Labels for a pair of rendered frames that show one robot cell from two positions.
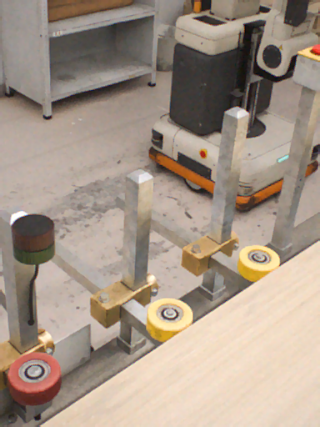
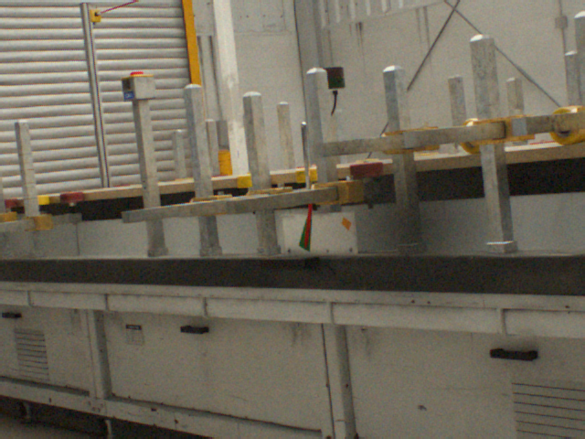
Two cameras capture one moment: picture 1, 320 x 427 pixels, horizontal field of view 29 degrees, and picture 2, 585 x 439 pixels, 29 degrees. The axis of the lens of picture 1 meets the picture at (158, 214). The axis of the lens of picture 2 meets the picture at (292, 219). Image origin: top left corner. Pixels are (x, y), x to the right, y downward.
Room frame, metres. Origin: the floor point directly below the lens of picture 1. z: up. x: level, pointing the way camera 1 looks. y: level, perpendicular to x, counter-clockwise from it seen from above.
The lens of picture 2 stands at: (0.57, 2.83, 0.93)
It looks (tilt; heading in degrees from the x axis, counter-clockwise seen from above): 3 degrees down; 276
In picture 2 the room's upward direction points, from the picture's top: 6 degrees counter-clockwise
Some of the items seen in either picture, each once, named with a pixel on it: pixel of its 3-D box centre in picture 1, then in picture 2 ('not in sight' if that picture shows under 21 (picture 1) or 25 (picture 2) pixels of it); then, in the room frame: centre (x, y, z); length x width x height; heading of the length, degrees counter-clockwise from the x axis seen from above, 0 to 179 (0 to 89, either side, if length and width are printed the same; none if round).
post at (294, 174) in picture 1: (295, 173); (148, 178); (1.30, -0.32, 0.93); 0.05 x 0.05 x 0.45; 46
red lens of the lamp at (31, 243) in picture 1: (32, 232); (331, 73); (0.72, 0.18, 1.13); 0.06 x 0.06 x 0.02
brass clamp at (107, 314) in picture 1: (125, 297); (269, 198); (0.92, 0.05, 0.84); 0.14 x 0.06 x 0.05; 136
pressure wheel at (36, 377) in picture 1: (36, 394); (367, 185); (0.66, 0.17, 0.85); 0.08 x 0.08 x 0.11
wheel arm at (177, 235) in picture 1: (184, 240); (195, 208); (1.13, -0.06, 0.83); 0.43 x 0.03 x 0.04; 46
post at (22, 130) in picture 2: not in sight; (29, 190); (1.84, -0.83, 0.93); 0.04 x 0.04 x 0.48; 46
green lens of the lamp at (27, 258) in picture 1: (33, 246); (332, 83); (0.72, 0.18, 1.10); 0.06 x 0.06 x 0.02
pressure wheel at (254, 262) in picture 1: (255, 277); (252, 193); (0.99, -0.20, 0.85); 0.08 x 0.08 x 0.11
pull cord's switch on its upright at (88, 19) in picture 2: not in sight; (102, 115); (2.01, -2.53, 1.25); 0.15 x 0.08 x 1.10; 136
